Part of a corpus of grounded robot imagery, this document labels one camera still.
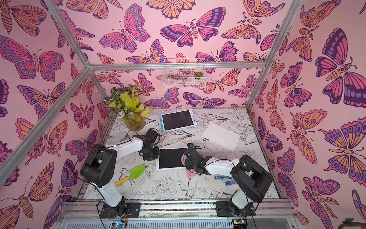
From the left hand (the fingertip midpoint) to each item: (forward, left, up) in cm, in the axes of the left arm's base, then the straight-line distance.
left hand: (160, 157), depth 94 cm
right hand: (-2, -19, +1) cm, 19 cm away
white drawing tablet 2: (-2, -7, +1) cm, 7 cm away
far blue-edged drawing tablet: (+34, -10, -3) cm, 36 cm away
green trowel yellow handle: (-10, +14, 0) cm, 17 cm away
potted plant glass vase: (+27, +23, +24) cm, 43 cm away
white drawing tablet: (+16, -43, 0) cm, 46 cm away
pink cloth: (-12, -19, +3) cm, 23 cm away
